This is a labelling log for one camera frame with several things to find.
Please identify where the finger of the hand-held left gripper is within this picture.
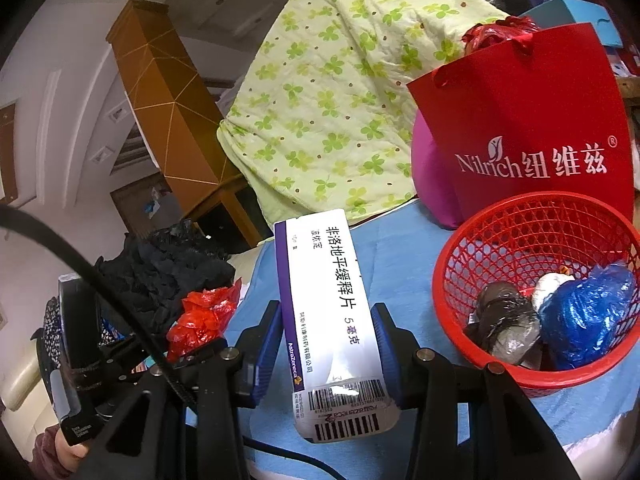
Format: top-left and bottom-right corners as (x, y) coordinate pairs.
(107, 332), (173, 368)

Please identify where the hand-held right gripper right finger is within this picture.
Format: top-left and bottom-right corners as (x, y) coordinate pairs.
(370, 302), (566, 480)

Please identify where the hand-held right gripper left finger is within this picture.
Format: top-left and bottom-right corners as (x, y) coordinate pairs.
(90, 300), (283, 480)

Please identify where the small red plastic bag bundle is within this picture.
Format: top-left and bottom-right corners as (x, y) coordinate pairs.
(166, 280), (242, 363)

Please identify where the white purple medicine box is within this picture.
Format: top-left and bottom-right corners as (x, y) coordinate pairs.
(273, 208), (402, 445)

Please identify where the red plastic mesh basket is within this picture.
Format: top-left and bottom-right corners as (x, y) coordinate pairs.
(431, 206), (640, 398)

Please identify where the black plastic bag bundle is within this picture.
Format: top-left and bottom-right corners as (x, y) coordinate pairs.
(464, 282), (543, 367)

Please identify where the white paper ball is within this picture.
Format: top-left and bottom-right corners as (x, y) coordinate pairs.
(531, 271), (576, 311)

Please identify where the blue plastic bag bundle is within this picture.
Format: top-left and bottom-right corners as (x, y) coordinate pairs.
(539, 262), (637, 372)

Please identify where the person's left forearm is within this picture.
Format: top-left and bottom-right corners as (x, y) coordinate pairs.
(32, 422), (68, 478)

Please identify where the person's left hand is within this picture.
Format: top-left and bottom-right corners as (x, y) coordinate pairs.
(52, 427), (93, 466)

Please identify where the black white dotted cloth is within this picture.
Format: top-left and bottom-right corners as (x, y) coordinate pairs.
(31, 295), (66, 361)

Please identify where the beige cushion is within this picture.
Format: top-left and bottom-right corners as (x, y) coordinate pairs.
(0, 355), (51, 441)

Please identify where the black clothing pile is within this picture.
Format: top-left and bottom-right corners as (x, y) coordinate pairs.
(95, 220), (236, 331)

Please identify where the pale bed sheet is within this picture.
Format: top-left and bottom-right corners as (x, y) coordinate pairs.
(227, 247), (261, 311)

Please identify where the blue blanket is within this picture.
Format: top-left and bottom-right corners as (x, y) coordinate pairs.
(185, 200), (640, 480)

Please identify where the magenta pillow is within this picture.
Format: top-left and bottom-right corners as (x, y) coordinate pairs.
(411, 110), (466, 231)

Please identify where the orange wooden cabinet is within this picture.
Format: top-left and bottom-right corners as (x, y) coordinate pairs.
(105, 0), (266, 256)

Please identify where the green clover print quilt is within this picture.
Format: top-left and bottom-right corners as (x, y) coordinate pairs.
(216, 0), (511, 226)

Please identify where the red paper bag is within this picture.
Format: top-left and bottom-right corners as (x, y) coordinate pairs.
(406, 22), (635, 233)

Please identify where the crumpled red plastic bag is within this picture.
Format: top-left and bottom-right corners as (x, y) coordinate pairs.
(461, 16), (542, 56)

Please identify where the light blue carton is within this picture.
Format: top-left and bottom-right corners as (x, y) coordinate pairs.
(517, 0), (625, 50)

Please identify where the black cable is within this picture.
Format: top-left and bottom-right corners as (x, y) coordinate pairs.
(0, 204), (198, 403)

